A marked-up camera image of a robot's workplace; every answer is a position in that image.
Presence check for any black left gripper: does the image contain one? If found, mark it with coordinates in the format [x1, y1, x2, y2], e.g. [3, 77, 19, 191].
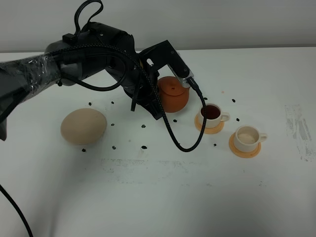
[122, 58, 163, 120]

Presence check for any brown clay teapot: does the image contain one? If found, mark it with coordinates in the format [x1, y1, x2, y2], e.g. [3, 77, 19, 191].
[158, 76, 190, 113]

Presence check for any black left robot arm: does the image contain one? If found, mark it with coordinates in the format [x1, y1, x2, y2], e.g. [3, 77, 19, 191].
[0, 22, 162, 140]

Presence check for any beige round teapot coaster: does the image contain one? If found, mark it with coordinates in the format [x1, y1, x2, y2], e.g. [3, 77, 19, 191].
[60, 108, 107, 145]

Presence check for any white teacup far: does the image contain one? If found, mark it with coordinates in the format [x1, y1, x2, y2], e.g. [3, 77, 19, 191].
[197, 103, 230, 128]

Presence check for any white teacup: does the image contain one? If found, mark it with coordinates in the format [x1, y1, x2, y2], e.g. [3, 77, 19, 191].
[233, 125, 268, 153]
[197, 103, 230, 128]

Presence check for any orange saucer far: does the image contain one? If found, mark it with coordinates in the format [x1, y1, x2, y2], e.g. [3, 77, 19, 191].
[194, 113, 225, 135]

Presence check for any orange saucer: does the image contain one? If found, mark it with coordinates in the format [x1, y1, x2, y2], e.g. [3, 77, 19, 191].
[228, 133, 262, 158]
[194, 113, 225, 135]

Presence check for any white teacup near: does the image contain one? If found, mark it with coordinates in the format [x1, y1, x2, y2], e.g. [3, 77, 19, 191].
[233, 125, 268, 153]

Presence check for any orange saucer near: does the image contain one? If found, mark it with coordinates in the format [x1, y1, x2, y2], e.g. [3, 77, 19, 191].
[228, 133, 262, 158]

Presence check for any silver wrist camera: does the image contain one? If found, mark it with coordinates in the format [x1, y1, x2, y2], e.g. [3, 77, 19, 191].
[169, 65, 194, 88]

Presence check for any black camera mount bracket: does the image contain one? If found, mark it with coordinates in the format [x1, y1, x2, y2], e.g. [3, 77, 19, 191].
[139, 40, 189, 77]

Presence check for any black braided camera cable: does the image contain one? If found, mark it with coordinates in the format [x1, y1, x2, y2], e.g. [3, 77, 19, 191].
[44, 0, 210, 152]

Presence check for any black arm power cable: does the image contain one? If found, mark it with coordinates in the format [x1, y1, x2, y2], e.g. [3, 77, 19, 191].
[0, 184, 34, 237]

